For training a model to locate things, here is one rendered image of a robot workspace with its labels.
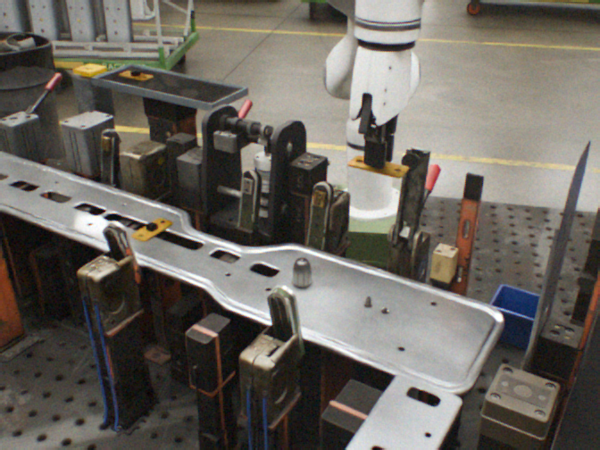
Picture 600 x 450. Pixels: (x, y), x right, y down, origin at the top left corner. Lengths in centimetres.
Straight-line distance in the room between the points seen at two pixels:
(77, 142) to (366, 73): 86
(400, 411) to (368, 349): 13
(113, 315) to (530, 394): 67
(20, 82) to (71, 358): 255
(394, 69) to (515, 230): 116
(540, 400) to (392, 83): 44
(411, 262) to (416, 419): 35
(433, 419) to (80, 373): 81
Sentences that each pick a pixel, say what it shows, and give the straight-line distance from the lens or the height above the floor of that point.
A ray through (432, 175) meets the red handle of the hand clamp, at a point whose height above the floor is 114.
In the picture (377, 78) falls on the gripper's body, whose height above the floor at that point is 139.
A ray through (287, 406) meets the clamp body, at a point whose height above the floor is 93.
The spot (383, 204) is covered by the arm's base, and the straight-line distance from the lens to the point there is 174.
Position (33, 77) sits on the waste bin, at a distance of 389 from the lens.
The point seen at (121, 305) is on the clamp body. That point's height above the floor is 96.
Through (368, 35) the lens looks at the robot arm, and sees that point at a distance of 85.
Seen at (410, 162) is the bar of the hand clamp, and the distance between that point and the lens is 107.
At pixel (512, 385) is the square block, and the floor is 106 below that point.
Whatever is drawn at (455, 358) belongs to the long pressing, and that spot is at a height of 100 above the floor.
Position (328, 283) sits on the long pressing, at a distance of 112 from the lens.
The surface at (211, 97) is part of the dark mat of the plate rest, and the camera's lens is 150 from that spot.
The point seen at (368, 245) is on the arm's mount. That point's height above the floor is 76.
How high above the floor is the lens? 165
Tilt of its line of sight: 30 degrees down
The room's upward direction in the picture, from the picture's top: straight up
